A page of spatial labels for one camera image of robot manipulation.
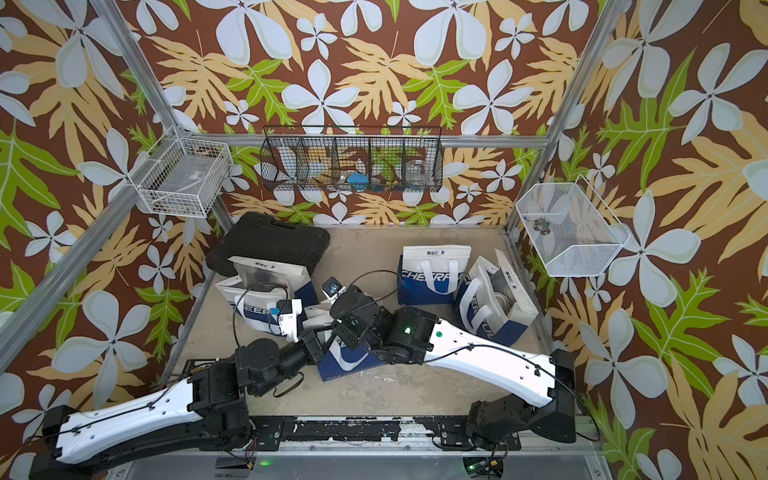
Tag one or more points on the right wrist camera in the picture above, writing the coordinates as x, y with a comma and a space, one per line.
332, 288

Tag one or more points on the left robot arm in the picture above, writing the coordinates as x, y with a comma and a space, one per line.
206, 410

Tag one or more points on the white wire basket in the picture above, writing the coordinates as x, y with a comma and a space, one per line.
182, 175

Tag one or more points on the takeout bag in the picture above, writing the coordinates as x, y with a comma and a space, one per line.
339, 360
492, 303
430, 275
260, 284

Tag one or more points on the blue object in basket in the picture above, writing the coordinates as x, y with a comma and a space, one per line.
358, 181

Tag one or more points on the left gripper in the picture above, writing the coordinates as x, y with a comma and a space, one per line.
313, 345

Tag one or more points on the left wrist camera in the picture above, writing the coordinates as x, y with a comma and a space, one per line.
285, 316

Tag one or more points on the small dark object in mesh basket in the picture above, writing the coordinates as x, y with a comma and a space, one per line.
542, 226

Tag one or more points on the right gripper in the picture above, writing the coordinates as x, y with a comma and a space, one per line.
343, 333

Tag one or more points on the black wire basket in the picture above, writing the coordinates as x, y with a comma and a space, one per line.
394, 158

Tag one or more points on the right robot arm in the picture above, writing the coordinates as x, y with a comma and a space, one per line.
540, 387

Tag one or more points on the black plastic tool case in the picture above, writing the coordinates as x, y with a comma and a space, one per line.
260, 236

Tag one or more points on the white mesh basket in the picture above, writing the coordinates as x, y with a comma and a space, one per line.
586, 233

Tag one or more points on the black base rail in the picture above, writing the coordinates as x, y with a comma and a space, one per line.
450, 433

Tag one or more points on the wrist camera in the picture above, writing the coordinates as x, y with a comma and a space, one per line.
285, 316
332, 288

